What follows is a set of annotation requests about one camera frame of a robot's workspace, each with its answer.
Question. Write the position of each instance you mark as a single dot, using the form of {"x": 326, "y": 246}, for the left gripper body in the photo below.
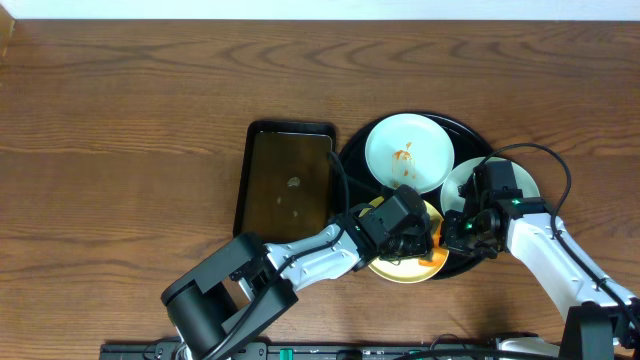
{"x": 406, "y": 240}

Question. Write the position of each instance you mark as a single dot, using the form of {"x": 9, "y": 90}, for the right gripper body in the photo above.
{"x": 467, "y": 234}

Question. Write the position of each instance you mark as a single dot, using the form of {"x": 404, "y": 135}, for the yellow plate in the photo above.
{"x": 407, "y": 271}

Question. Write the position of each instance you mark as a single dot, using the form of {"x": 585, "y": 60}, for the light blue plate with stains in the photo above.
{"x": 409, "y": 149}

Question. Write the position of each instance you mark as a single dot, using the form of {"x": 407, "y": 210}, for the orange green sponge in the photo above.
{"x": 438, "y": 255}

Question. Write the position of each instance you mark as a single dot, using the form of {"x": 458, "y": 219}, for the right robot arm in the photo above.
{"x": 599, "y": 314}

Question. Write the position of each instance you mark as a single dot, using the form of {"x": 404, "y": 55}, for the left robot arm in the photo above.
{"x": 233, "y": 295}

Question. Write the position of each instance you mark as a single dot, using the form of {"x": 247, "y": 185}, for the black rectangular tray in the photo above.
{"x": 286, "y": 180}

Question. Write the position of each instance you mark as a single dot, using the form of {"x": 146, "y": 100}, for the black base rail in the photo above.
{"x": 163, "y": 350}

